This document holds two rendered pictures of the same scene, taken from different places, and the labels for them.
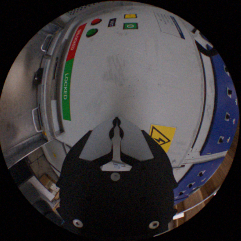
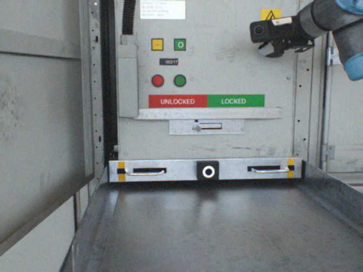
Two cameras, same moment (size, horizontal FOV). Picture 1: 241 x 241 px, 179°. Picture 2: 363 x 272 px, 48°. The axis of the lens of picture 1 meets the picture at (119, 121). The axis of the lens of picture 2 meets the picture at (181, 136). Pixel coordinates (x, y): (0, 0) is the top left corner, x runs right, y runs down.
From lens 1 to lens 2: 1.02 m
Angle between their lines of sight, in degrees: 13
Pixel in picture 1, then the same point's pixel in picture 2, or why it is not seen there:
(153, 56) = (215, 28)
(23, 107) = (254, 193)
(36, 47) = (148, 194)
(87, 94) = (243, 74)
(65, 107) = (252, 100)
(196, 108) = not seen: outside the picture
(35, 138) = (304, 187)
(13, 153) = (330, 205)
